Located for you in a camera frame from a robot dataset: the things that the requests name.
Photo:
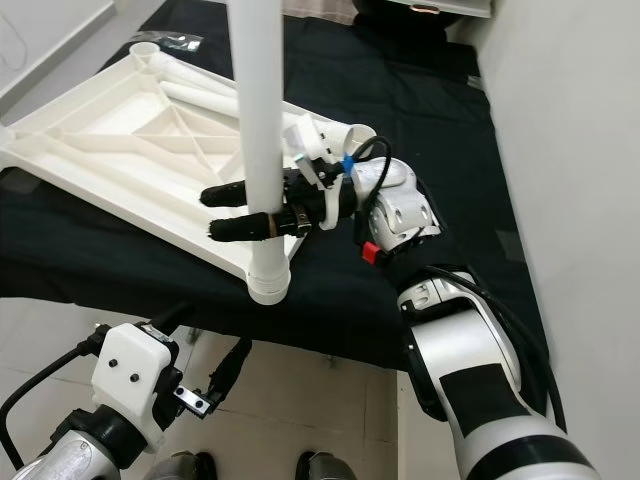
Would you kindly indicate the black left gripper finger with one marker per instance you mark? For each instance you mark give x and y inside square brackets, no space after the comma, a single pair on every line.
[230,368]

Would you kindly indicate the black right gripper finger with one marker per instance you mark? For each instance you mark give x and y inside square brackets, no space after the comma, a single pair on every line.
[225,193]
[240,227]

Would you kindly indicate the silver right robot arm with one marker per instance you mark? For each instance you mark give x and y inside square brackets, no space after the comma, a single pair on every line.
[490,380]

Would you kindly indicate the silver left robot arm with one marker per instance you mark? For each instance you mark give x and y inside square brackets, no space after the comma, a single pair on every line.
[80,465]

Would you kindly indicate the grey robot left foot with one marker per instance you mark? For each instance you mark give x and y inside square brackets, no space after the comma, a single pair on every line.
[180,468]

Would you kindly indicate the grey robot foot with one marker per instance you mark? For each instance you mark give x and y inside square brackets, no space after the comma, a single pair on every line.
[180,468]
[322,468]

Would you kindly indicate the black tablecloth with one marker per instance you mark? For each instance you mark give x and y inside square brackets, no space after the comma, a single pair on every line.
[160,280]

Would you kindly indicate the grey robot right foot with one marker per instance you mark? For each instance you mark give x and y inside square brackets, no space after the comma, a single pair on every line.
[322,468]

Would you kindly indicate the clear tape strip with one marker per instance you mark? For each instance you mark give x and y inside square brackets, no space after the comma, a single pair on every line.
[170,42]

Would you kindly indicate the beige textured cloth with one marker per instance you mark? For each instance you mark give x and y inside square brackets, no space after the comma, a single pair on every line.
[320,8]

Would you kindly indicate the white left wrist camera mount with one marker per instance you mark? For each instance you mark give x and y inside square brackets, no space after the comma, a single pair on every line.
[130,370]

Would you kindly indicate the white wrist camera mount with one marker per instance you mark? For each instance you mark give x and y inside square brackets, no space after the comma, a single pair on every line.
[308,135]
[130,370]

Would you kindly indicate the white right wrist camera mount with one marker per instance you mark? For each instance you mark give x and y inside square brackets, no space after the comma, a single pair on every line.
[308,135]

